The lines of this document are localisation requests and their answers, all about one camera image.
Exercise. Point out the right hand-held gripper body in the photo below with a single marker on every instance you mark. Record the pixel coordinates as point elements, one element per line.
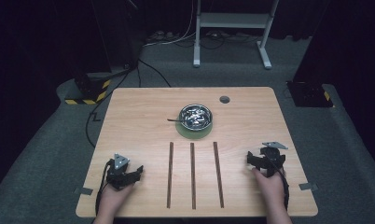
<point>272,160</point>

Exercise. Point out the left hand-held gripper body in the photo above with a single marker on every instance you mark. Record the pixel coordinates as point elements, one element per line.
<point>118,175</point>

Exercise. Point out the brown wooden chopstick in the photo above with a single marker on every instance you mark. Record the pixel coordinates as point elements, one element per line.
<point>193,175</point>
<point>169,174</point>
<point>218,175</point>

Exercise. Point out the shiny metal bowl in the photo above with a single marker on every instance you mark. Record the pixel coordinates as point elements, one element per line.
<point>195,117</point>

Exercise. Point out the person's left hand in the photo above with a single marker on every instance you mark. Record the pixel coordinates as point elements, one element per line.
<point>111,200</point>

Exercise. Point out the person's right hand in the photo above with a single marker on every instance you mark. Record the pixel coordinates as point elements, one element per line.
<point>271,189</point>

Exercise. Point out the grey tape strip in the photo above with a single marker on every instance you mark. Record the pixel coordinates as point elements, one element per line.
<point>308,186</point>
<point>83,191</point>

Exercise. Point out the dark thin spoon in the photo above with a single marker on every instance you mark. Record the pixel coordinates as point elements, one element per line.
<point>173,119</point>

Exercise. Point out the round green coaster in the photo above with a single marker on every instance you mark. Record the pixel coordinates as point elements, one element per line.
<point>191,134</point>

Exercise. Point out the black stand base yellow edge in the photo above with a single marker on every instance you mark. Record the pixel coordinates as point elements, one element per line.
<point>310,95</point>

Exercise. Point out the black yellow striped stand base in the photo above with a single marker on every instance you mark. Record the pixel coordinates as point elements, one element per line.
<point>89,91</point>

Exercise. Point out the power strip with plugs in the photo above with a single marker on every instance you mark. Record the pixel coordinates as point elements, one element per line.
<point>160,35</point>

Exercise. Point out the white metal stand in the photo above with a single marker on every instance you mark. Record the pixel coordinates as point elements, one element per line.
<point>232,20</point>

